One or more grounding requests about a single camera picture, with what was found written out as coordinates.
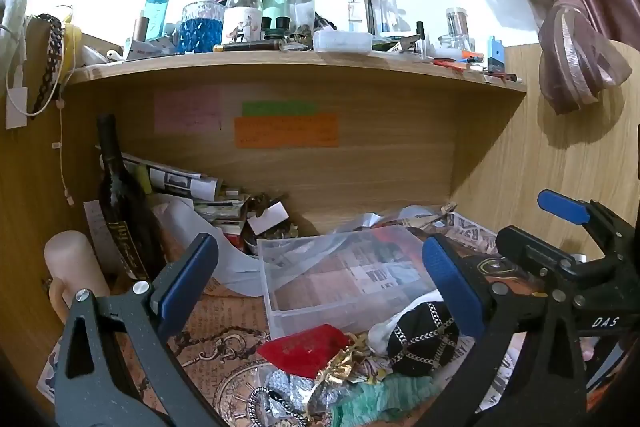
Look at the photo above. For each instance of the dark wine bottle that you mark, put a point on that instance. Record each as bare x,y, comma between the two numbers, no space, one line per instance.
122,217

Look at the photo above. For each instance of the teal plastic bottle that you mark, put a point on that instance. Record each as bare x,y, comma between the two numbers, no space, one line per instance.
156,17

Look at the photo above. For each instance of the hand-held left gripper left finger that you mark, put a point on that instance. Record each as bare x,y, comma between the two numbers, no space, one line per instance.
187,279

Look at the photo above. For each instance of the clear acrylic organizer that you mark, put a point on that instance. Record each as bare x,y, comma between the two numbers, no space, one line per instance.
375,12

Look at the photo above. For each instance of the braided headband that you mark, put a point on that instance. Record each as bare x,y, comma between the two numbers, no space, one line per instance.
52,57

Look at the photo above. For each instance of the stack of folded newspapers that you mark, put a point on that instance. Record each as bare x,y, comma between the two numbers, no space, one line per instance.
185,184

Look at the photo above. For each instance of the black and gold tube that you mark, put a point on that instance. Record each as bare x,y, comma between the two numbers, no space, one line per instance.
250,46

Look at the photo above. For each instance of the vintage print tablecloth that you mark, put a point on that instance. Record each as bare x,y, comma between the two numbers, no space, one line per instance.
215,347

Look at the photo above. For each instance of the green sticky note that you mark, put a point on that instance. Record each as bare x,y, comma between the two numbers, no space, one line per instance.
279,108

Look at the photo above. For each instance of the clear flat plastic case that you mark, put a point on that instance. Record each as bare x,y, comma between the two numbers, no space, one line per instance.
342,41

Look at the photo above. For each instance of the white plastic sheet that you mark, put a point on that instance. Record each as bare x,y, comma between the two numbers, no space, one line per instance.
225,257

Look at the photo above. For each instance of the mint green bottle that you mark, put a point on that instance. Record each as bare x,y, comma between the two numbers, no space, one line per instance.
275,4

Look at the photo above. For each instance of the white paper tag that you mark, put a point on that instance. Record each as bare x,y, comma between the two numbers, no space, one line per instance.
16,109

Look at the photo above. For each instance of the glass bottle with blue liquid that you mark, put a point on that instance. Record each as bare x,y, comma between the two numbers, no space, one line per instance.
201,27

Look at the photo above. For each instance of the pink sticky note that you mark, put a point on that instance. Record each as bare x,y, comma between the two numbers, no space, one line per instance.
187,109

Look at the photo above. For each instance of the silver foil bag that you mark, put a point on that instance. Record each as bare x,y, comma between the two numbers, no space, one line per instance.
280,397

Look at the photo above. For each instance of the wooden shelf unit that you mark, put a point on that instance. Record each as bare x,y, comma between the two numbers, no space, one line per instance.
390,147

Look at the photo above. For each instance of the small white cardboard box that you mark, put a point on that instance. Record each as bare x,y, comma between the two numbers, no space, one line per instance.
269,218

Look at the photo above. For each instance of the clear glass jar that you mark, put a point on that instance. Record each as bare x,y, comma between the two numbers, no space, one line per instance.
301,7

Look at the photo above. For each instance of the pink striped curtain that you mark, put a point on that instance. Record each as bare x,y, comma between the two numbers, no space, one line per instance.
560,2

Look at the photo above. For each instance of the pale pink mug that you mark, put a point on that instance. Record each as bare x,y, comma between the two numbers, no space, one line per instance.
70,262

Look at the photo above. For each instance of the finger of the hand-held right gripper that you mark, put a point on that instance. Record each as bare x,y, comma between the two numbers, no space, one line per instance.
562,207
530,252

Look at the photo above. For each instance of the red felt cloth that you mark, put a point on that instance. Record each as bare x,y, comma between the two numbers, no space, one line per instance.
302,349

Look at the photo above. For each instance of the short glass jar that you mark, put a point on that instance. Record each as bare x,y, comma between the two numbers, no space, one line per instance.
457,29

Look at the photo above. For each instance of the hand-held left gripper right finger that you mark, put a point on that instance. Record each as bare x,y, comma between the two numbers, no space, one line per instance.
450,287

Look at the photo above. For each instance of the orange marker pen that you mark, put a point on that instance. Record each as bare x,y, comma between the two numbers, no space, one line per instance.
462,57

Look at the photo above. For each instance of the clear plastic storage box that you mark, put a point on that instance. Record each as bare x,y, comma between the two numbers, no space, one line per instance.
345,277

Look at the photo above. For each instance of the crumpled newspaper sheet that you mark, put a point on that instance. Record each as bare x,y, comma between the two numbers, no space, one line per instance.
470,232

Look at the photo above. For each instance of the orange sticky note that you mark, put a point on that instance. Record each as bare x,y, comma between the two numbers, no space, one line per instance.
286,131

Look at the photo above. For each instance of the mint green crepe cloth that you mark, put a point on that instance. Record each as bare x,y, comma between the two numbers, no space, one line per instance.
385,402

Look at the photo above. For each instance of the gold foil wrapper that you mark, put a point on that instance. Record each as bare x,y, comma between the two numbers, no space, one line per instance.
345,364

